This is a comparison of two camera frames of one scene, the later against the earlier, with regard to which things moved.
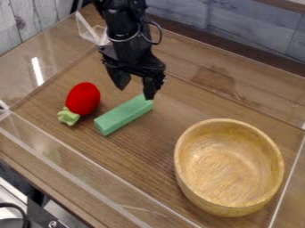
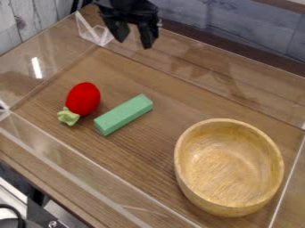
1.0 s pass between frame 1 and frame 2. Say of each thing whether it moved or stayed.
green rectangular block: stayed
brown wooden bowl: stayed
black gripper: moved
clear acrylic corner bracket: stayed
